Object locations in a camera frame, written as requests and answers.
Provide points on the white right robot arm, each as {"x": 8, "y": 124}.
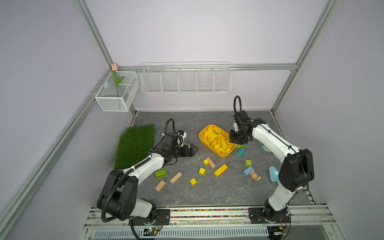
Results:
{"x": 297, "y": 168}

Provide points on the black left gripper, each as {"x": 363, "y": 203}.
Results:
{"x": 191, "y": 153}

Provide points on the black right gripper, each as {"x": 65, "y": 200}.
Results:
{"x": 232, "y": 140}

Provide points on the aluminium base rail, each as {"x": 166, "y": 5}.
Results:
{"x": 303, "y": 222}

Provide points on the natural wood long block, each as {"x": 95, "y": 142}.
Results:
{"x": 176, "y": 177}

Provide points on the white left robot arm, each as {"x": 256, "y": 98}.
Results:
{"x": 118, "y": 199}

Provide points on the green plastic dustpan brush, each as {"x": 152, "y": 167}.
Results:
{"x": 266, "y": 149}

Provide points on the natural wood centre block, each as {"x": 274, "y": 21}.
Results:
{"x": 211, "y": 163}

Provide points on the yellow cube below flat block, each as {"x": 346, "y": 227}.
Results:
{"x": 202, "y": 171}

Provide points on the light blue block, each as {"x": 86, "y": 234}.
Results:
{"x": 248, "y": 170}

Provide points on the white mesh corner basket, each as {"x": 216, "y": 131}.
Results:
{"x": 107, "y": 98}

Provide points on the yellow small cube bottom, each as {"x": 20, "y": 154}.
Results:
{"x": 193, "y": 181}

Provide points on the green rectangular block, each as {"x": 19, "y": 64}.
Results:
{"x": 161, "y": 173}

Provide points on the yellow plastic tub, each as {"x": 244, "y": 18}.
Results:
{"x": 216, "y": 140}

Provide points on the natural wood arch block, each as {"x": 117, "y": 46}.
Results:
{"x": 255, "y": 176}

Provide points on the natural wood block lower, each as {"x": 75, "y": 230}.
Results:
{"x": 160, "y": 186}

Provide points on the pink artificial tulip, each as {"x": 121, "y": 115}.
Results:
{"x": 117, "y": 79}

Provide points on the yellow long block diagonal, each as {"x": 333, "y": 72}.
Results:
{"x": 220, "y": 170}

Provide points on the white wire shelf basket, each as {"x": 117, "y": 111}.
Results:
{"x": 186, "y": 78}

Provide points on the green artificial grass mat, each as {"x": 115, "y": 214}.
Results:
{"x": 134, "y": 146}

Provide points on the teal block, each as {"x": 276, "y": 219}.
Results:
{"x": 241, "y": 152}

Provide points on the light blue plastic scoop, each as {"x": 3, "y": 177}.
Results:
{"x": 274, "y": 175}

